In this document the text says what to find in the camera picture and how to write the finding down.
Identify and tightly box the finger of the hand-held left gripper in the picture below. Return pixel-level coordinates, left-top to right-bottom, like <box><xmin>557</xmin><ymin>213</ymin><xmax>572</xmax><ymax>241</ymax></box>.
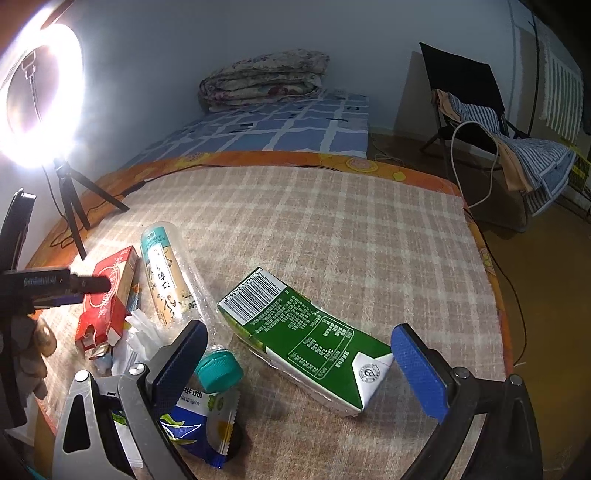
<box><xmin>69</xmin><ymin>273</ymin><xmax>113</xmax><ymax>293</ymax></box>

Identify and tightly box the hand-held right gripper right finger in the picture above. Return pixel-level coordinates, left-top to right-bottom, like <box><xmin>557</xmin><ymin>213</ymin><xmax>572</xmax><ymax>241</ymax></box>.
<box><xmin>390</xmin><ymin>323</ymin><xmax>543</xmax><ymax>480</ymax></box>

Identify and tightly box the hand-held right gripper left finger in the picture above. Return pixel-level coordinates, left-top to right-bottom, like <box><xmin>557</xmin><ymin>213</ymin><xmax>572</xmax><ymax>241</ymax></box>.
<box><xmin>52</xmin><ymin>319</ymin><xmax>209</xmax><ymax>480</ymax></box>

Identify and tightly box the red paper box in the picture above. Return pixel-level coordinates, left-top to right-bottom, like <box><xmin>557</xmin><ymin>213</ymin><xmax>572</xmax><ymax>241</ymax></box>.
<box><xmin>75</xmin><ymin>246</ymin><xmax>140</xmax><ymax>361</ymax></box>

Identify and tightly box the white tissue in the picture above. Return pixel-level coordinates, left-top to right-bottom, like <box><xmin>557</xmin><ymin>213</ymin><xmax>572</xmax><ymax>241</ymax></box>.
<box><xmin>111</xmin><ymin>310</ymin><xmax>163</xmax><ymax>376</ymax></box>

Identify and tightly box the person's left hand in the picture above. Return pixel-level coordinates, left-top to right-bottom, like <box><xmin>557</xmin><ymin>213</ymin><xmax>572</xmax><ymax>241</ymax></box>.
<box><xmin>8</xmin><ymin>313</ymin><xmax>58</xmax><ymax>401</ymax></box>

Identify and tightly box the blue snack packet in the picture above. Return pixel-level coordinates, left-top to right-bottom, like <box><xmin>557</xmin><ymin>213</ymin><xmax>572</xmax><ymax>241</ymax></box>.
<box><xmin>159</xmin><ymin>387</ymin><xmax>242</xmax><ymax>470</ymax></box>

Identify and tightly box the clear bottle with teal cap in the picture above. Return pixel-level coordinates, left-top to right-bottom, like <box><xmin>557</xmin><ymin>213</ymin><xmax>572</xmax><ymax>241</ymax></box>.
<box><xmin>140</xmin><ymin>222</ymin><xmax>245</xmax><ymax>394</ymax></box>

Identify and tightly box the white green packet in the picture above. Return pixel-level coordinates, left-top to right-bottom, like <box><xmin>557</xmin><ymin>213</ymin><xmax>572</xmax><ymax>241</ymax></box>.
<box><xmin>108</xmin><ymin>406</ymin><xmax>145</xmax><ymax>470</ymax></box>

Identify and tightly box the green milk carton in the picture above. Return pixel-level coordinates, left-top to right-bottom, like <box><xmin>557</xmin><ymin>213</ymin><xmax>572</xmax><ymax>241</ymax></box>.
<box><xmin>217</xmin><ymin>267</ymin><xmax>396</xmax><ymax>416</ymax></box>

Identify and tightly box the beige plaid cloth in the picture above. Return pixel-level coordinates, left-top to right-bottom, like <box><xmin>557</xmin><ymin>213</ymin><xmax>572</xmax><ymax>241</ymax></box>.
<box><xmin>44</xmin><ymin>164</ymin><xmax>507</xmax><ymax>480</ymax></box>

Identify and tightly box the orange floral tablecloth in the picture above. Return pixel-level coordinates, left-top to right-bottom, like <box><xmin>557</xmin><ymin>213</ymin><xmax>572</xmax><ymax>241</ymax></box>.
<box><xmin>25</xmin><ymin>150</ymin><xmax>515</xmax><ymax>370</ymax></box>

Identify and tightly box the blue striped cushion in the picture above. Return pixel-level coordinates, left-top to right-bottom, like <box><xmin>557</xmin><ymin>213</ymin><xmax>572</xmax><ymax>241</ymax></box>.
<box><xmin>450</xmin><ymin>98</ymin><xmax>579</xmax><ymax>217</ymax></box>

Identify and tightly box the blue checked mattress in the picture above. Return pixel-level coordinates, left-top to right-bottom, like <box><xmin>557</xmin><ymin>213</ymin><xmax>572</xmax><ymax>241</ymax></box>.
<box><xmin>115</xmin><ymin>88</ymin><xmax>373</xmax><ymax>172</ymax></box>

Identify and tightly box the folded floral quilt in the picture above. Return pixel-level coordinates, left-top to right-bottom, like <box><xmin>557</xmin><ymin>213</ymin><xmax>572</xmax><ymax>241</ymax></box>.
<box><xmin>198</xmin><ymin>50</ymin><xmax>331</xmax><ymax>112</ymax></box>

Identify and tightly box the black folding chair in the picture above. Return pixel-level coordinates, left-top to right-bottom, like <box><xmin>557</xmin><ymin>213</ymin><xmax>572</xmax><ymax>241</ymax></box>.
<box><xmin>419</xmin><ymin>42</ymin><xmax>533</xmax><ymax>232</ymax></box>

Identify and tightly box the white radiator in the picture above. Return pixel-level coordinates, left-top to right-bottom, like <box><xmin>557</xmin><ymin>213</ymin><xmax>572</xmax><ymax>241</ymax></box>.
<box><xmin>539</xmin><ymin>34</ymin><xmax>586</xmax><ymax>145</ymax></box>

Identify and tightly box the black floor cable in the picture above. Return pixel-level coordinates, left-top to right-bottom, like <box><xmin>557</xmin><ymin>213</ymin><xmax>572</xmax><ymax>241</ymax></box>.
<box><xmin>465</xmin><ymin>208</ymin><xmax>528</xmax><ymax>366</ymax></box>

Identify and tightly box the white ring light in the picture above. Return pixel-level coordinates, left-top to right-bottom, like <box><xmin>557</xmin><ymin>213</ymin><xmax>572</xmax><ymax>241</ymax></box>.
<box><xmin>0</xmin><ymin>23</ymin><xmax>86</xmax><ymax>160</ymax></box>

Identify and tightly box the white cable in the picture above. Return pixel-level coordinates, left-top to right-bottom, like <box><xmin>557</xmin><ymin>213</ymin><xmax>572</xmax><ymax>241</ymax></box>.
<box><xmin>449</xmin><ymin>121</ymin><xmax>502</xmax><ymax>205</ymax></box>

